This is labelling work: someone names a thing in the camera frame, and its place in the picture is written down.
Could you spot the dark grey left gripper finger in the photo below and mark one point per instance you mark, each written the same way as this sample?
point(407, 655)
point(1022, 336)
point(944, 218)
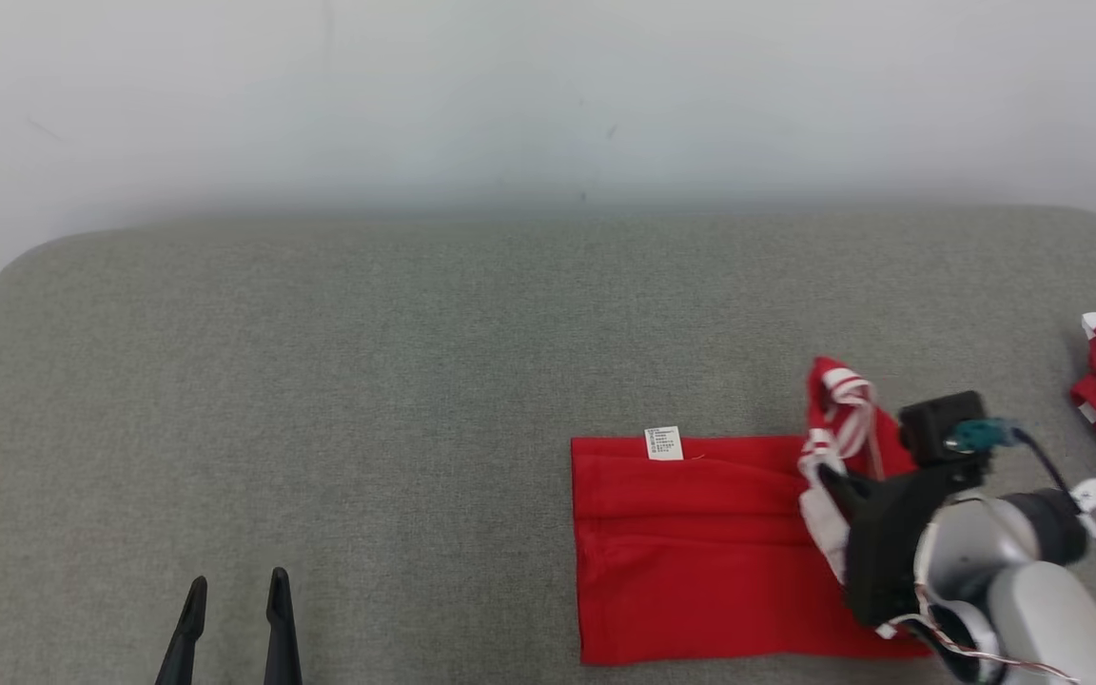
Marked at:
point(185, 647)
point(282, 637)

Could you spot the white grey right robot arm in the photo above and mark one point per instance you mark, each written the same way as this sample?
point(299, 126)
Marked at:
point(1043, 618)

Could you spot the red white sports jersey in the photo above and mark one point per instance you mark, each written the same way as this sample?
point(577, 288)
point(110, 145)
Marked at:
point(691, 552)

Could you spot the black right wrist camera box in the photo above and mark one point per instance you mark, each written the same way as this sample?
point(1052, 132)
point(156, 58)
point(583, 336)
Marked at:
point(933, 423)

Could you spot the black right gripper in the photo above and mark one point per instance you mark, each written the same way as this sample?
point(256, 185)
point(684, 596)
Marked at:
point(886, 552)

